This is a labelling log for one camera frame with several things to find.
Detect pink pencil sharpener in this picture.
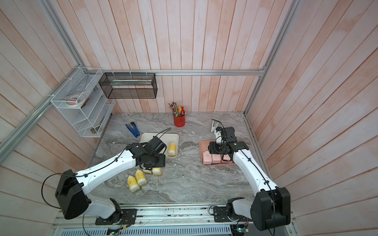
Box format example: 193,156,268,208
212,154,221,164
202,151,213,165
222,155,231,162

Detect yellow pencil sharpener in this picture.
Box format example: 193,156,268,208
168,142,177,157
135,170,148,186
152,168,162,176
142,169,152,174
127,176,140,192

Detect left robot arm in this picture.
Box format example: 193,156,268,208
55,136,167,224

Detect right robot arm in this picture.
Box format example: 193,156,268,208
208,126,291,231

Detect pink storage tray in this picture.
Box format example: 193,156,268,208
199,141,235,167

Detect white storage tray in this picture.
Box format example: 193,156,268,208
139,132,180,158

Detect red pen cup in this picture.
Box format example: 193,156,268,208
173,115,186,127

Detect pens and pencils bunch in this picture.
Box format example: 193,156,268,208
168,101,186,118

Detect tape roll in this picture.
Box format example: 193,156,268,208
65,94,85,108

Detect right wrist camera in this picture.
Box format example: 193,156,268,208
214,130,222,144

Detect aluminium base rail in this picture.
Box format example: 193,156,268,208
51,203,296,236

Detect black mesh wall basket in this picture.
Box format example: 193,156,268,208
99,72,158,99

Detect red handled tool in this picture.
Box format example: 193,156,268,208
81,98,89,108

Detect white wire wall shelf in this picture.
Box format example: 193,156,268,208
51,67,115,138

